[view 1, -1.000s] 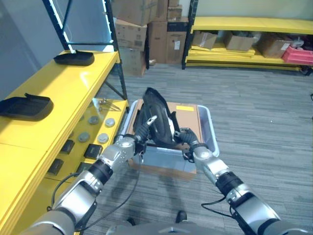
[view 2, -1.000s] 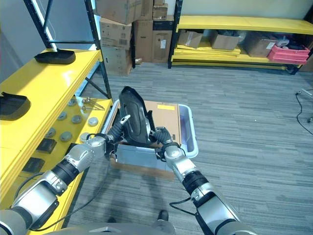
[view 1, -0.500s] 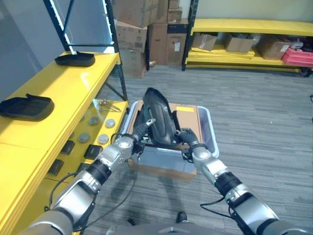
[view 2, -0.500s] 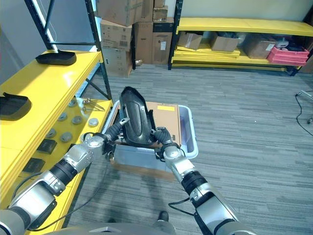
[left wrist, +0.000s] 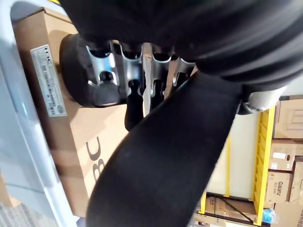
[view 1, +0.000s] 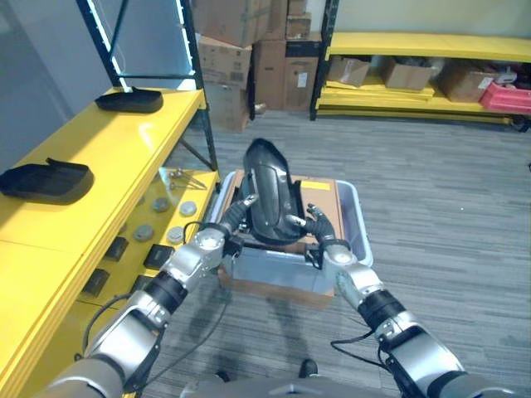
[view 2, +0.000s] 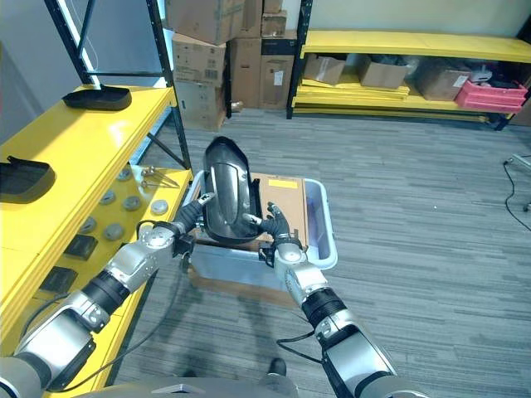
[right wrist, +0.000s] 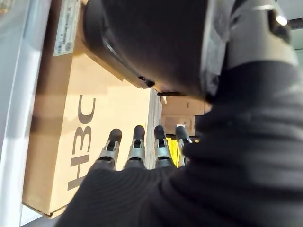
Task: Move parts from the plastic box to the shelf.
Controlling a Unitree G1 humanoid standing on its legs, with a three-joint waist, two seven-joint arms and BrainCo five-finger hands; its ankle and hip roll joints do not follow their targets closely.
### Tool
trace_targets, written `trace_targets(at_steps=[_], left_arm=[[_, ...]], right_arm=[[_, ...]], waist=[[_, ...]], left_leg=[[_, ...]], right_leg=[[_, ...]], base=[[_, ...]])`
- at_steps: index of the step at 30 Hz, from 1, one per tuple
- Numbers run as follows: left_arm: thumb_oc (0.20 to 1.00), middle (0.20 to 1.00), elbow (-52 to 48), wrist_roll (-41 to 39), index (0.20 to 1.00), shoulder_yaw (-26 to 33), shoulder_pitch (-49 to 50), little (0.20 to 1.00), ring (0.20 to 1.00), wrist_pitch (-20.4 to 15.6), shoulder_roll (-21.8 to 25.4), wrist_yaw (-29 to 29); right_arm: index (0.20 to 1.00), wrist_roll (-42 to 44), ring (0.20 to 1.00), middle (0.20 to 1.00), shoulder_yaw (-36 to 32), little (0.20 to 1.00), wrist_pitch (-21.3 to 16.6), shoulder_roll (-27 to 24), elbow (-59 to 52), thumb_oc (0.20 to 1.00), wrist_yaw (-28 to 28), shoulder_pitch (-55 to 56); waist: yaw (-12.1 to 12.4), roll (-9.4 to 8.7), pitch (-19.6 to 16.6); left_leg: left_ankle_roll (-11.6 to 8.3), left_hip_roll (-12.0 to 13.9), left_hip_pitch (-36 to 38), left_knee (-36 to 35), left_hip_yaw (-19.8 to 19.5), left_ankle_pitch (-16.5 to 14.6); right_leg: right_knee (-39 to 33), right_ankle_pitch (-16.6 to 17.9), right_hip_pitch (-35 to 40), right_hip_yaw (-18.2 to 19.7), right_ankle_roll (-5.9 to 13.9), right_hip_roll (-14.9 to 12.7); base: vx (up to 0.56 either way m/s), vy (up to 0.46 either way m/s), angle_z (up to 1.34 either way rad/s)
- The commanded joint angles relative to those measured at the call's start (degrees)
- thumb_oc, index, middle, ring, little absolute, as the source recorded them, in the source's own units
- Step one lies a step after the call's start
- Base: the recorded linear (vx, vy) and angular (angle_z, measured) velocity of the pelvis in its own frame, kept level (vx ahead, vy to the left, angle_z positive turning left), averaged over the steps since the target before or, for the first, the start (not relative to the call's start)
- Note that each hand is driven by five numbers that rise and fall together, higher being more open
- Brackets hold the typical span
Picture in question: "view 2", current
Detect open cardboard box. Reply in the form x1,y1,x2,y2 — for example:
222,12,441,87
358,55,410,90
304,53,348,86

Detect white device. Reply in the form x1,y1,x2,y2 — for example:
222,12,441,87
468,68,494,85

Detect large cardboard box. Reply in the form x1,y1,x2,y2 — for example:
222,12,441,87
163,0,246,45

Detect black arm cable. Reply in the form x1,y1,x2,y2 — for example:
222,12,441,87
57,255,192,393
275,326,325,366

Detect right five-finger robot hand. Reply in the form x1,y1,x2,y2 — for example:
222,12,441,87
241,201,292,240

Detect left five-finger robot hand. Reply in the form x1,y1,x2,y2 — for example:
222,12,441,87
171,192,217,237

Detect narrow cardboard box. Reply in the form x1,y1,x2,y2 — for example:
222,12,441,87
241,0,264,40

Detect pale blue plastic box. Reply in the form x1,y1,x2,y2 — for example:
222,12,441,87
187,168,339,292

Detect flat cardboard under box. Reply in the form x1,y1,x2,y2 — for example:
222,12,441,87
186,263,300,308

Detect cardboard box with black band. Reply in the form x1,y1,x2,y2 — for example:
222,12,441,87
260,29,299,110

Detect brown cardboard sheet yellow label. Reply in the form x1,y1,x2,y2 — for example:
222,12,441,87
250,173,310,250

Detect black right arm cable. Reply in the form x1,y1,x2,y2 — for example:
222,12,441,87
275,326,325,366

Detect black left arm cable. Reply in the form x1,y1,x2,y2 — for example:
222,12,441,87
57,255,192,393

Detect cardboard box with printed symbols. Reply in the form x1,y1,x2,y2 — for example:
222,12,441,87
173,80,227,132

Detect yellow shelf rack dark posts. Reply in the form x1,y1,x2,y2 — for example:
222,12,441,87
0,0,194,398

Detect black sole-shaped part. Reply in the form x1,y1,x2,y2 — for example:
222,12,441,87
201,135,264,245
0,155,57,205
61,84,134,112

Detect black floor cable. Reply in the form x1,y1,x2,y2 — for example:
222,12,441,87
502,159,531,232

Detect black square part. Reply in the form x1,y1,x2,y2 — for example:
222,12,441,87
64,234,100,261
40,266,79,294

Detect red plastic crate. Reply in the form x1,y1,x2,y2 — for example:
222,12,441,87
454,79,529,115

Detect cardboard box with white label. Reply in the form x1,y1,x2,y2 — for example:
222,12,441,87
414,61,472,102

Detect long yellow shelf rack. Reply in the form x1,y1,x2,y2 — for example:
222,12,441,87
285,0,531,132

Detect tall cardboard box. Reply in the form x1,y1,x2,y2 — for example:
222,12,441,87
228,37,263,110

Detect cardboard box with barcode label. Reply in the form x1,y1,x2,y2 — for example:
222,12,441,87
171,32,227,89

